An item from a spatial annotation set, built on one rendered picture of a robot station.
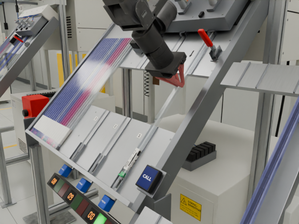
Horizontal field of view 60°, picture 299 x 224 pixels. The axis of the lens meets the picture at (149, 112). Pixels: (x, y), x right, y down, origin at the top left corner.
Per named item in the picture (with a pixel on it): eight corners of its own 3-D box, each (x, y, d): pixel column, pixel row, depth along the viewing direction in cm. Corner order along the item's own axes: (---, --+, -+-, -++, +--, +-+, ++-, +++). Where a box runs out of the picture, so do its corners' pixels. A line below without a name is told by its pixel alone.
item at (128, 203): (144, 217, 60) (127, 207, 55) (38, 140, 107) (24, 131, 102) (147, 212, 60) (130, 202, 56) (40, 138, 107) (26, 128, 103)
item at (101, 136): (141, 208, 59) (134, 204, 57) (35, 134, 106) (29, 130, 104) (182, 138, 64) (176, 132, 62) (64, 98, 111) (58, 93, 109)
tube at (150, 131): (124, 178, 63) (122, 177, 62) (121, 177, 64) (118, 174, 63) (217, 30, 77) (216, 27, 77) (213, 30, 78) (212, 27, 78)
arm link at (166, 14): (107, 12, 57) (132, 8, 51) (133, -22, 60) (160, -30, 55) (136, 50, 65) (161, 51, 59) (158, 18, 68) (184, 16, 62)
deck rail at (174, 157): (151, 221, 59) (135, 212, 55) (145, 217, 60) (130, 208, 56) (273, 4, 79) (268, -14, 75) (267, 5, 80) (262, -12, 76)
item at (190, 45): (218, 88, 71) (212, 76, 67) (92, 70, 118) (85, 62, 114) (266, 5, 80) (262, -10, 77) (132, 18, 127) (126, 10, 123)
